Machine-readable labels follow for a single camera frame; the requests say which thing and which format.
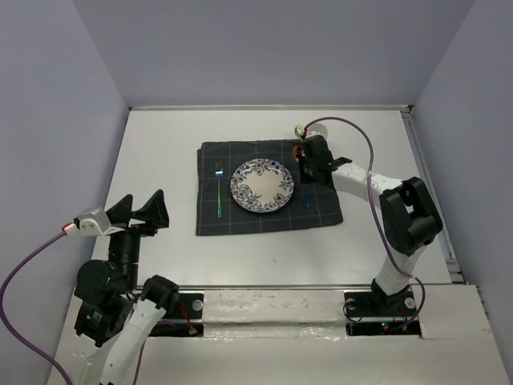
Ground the dark plaid cloth napkin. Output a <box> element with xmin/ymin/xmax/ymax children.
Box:
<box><xmin>196</xmin><ymin>140</ymin><xmax>344</xmax><ymax>237</ymax></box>

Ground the blue floral plate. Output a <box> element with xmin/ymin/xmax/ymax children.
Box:
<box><xmin>230</xmin><ymin>158</ymin><xmax>295</xmax><ymax>213</ymax></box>

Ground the iridescent fork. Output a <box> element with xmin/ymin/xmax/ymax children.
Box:
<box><xmin>215</xmin><ymin>160</ymin><xmax>224</xmax><ymax>218</ymax></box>

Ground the cream yellow mug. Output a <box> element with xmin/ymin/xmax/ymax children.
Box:
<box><xmin>303</xmin><ymin>123</ymin><xmax>329</xmax><ymax>140</ymax></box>

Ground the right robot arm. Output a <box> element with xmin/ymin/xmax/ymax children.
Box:
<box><xmin>294</xmin><ymin>135</ymin><xmax>443</xmax><ymax>314</ymax></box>

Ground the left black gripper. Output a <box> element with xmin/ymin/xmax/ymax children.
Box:
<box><xmin>106</xmin><ymin>186</ymin><xmax>171</xmax><ymax>286</ymax></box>

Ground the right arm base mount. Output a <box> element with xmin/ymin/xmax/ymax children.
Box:
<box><xmin>341</xmin><ymin>282</ymin><xmax>422</xmax><ymax>337</ymax></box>

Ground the iridescent spoon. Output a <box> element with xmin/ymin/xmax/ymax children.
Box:
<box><xmin>293</xmin><ymin>145</ymin><xmax>310</xmax><ymax>208</ymax></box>

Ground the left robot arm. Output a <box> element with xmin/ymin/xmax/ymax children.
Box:
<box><xmin>64</xmin><ymin>189</ymin><xmax>179</xmax><ymax>384</ymax></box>

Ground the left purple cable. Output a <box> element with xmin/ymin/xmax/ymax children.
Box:
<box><xmin>0</xmin><ymin>228</ymin><xmax>143</xmax><ymax>385</ymax></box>

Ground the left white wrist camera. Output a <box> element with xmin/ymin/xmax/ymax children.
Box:
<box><xmin>62</xmin><ymin>208</ymin><xmax>123</xmax><ymax>237</ymax></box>

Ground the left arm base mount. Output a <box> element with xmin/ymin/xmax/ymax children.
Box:
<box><xmin>150</xmin><ymin>291</ymin><xmax>204</xmax><ymax>338</ymax></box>

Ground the aluminium table edge rail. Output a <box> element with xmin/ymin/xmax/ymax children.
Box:
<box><xmin>128</xmin><ymin>104</ymin><xmax>410</xmax><ymax>112</ymax></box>

